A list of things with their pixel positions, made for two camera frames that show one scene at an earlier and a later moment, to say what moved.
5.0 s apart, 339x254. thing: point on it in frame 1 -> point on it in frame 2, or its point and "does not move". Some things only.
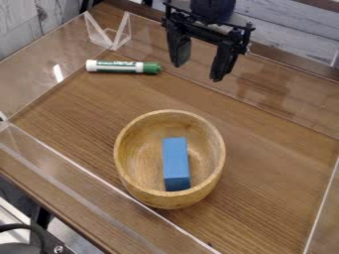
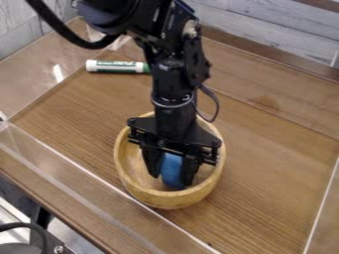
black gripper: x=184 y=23 -> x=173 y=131
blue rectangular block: x=176 y=164 does not move
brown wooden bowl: x=139 y=156 does not move
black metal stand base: x=55 y=244 does not move
